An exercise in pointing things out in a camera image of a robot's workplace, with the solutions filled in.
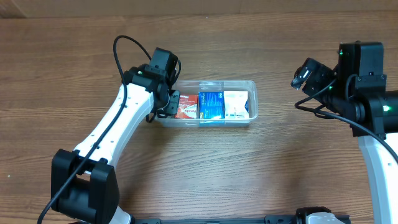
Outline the red medicine box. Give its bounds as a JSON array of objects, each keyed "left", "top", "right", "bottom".
[{"left": 175, "top": 95, "right": 198, "bottom": 119}]

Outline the clear plastic container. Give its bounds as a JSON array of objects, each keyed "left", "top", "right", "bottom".
[{"left": 156, "top": 80, "right": 258, "bottom": 128}]

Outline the blue medicine box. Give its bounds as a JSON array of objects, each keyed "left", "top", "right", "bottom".
[{"left": 198, "top": 91, "right": 225, "bottom": 119}]

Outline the white medicine box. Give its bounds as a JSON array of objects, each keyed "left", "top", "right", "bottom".
[{"left": 224, "top": 91, "right": 249, "bottom": 119}]

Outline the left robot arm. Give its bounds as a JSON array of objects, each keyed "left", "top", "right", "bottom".
[{"left": 44, "top": 48, "right": 181, "bottom": 223}]

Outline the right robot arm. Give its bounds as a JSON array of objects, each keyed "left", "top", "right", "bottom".
[{"left": 291, "top": 41, "right": 397, "bottom": 223}]

